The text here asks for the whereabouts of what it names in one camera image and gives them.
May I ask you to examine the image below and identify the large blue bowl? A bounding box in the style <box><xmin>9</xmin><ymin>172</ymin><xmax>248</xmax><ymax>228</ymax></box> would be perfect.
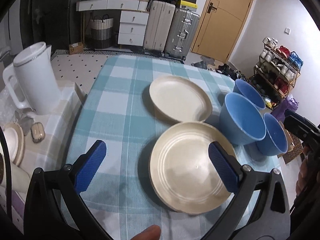
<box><xmin>219</xmin><ymin>92</ymin><xmax>266</xmax><ymax>145</ymax></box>

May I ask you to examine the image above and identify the cream plate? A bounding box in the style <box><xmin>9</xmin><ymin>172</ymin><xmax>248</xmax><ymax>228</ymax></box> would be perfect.
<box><xmin>149</xmin><ymin>122</ymin><xmax>235</xmax><ymax>215</ymax></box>
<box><xmin>149</xmin><ymin>75</ymin><xmax>213</xmax><ymax>122</ymax></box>

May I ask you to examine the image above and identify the right hand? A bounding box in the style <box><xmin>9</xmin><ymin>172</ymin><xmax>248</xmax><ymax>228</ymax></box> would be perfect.
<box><xmin>296</xmin><ymin>146</ymin><xmax>310</xmax><ymax>196</ymax></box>

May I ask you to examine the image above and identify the left hand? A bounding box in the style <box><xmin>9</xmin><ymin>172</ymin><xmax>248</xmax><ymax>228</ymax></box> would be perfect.
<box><xmin>131</xmin><ymin>225</ymin><xmax>161</xmax><ymax>240</ymax></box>

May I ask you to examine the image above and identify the purple rolled mat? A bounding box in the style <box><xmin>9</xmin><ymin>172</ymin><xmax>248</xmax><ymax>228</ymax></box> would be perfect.
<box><xmin>271</xmin><ymin>94</ymin><xmax>299</xmax><ymax>122</ymax></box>

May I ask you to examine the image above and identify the shoe rack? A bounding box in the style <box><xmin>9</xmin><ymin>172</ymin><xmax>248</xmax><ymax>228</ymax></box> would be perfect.
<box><xmin>248</xmin><ymin>37</ymin><xmax>303</xmax><ymax>109</ymax></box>

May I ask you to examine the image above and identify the beige earbuds case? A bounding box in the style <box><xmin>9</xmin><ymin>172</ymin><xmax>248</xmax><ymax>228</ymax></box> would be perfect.
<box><xmin>30</xmin><ymin>122</ymin><xmax>46</xmax><ymax>143</ymax></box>

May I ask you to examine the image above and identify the white electric kettle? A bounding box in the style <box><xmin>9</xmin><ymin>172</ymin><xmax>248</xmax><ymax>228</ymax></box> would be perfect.
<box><xmin>3</xmin><ymin>42</ymin><xmax>61</xmax><ymax>115</ymax></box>

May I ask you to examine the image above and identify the wooden door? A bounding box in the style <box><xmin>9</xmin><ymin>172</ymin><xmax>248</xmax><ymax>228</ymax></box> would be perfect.
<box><xmin>191</xmin><ymin>0</ymin><xmax>253</xmax><ymax>63</ymax></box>

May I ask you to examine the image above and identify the small cardboard box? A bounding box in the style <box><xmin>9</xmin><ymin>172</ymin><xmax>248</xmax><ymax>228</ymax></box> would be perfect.
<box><xmin>69</xmin><ymin>42</ymin><xmax>84</xmax><ymax>55</ymax></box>

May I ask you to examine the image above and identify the silver suitcase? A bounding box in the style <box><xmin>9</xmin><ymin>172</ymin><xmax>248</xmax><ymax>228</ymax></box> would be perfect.
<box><xmin>164</xmin><ymin>8</ymin><xmax>200</xmax><ymax>60</ymax></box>

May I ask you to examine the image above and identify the woven laundry basket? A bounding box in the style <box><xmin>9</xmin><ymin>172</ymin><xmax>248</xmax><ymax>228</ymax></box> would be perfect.
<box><xmin>89</xmin><ymin>14</ymin><xmax>113</xmax><ymax>49</ymax></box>

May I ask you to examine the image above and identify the beige suitcase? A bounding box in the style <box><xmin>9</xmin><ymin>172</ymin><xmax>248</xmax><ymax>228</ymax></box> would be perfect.
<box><xmin>143</xmin><ymin>1</ymin><xmax>176</xmax><ymax>53</ymax></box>

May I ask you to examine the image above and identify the white drawer desk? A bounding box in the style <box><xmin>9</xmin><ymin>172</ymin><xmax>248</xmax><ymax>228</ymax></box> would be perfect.
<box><xmin>76</xmin><ymin>0</ymin><xmax>149</xmax><ymax>47</ymax></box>

